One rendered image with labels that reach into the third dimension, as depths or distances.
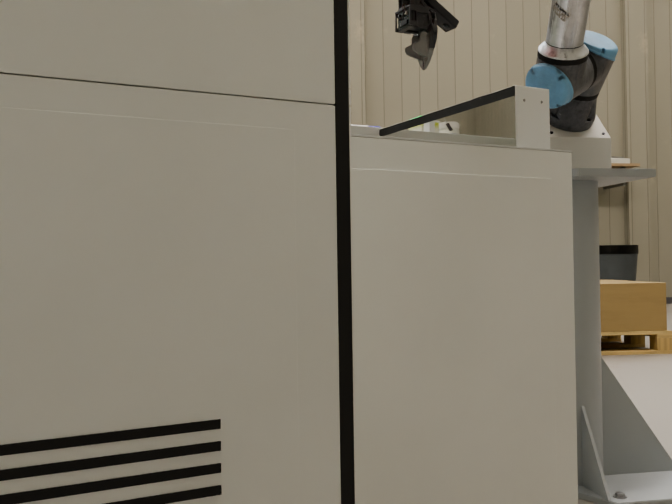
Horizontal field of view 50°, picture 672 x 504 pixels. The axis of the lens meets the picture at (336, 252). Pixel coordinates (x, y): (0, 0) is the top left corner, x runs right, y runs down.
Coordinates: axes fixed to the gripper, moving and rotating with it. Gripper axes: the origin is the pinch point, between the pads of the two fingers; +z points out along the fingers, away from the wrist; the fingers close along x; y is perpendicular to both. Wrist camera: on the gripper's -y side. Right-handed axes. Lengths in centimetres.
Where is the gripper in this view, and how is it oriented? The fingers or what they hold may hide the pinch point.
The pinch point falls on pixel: (426, 65)
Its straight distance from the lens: 196.5
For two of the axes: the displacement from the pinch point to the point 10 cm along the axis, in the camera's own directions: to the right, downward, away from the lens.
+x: 4.6, -0.2, -8.9
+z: 0.2, 10.0, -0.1
